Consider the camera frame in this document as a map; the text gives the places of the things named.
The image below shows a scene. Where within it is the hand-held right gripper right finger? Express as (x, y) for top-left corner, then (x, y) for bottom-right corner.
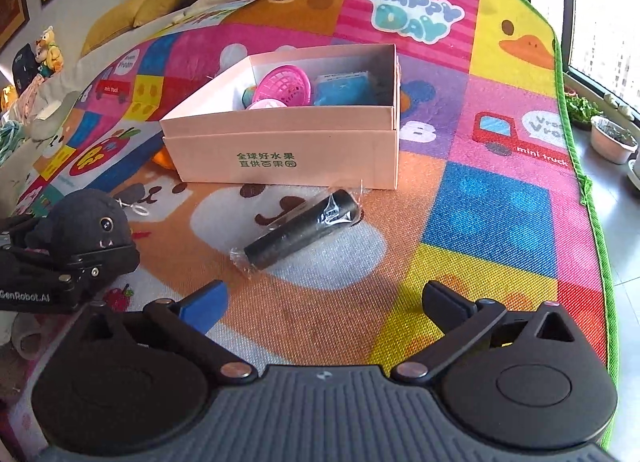
(391, 281), (581, 380)

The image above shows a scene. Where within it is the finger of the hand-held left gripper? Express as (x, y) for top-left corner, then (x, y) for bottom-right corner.
(47, 241), (142, 294)
(0, 214), (38, 250)

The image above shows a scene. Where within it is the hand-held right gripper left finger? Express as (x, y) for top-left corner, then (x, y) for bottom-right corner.
(81, 279), (255, 379)

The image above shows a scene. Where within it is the black plush toy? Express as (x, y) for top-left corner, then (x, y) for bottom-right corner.
(25, 189), (138, 261)

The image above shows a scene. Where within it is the black cylinder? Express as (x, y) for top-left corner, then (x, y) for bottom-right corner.
(231, 188), (365, 273)

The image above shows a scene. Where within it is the pink cardboard box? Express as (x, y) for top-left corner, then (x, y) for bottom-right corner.
(159, 43), (402, 192)

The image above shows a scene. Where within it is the blue white wet wipes pack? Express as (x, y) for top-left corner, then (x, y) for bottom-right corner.
(314, 71), (374, 107)

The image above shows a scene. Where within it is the pink toy strainer basket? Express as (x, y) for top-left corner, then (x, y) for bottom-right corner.
(256, 65), (315, 108)

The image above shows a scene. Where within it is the beige slipper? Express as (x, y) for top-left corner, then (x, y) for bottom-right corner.
(10, 313), (56, 360)

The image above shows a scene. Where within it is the colourful printed play mat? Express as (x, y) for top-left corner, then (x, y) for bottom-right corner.
(0, 0), (617, 449)

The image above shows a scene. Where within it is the pink patterned cloth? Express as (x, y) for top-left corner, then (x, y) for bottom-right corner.
(5, 74), (57, 129)

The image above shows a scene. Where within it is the black cushion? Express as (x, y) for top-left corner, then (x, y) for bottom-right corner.
(11, 44), (42, 91)

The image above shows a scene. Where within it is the orange bear stuffed toy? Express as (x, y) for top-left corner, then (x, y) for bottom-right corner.
(34, 27), (65, 78)

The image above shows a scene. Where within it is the white planter pot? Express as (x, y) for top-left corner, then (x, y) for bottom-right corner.
(590, 116), (639, 166)

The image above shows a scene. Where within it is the green potted plant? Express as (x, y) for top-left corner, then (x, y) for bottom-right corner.
(565, 87), (604, 131)

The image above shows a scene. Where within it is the white string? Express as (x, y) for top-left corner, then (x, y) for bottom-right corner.
(117, 198), (152, 218)

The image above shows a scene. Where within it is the dark window frame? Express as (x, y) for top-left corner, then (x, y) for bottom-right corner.
(490, 0), (640, 124)

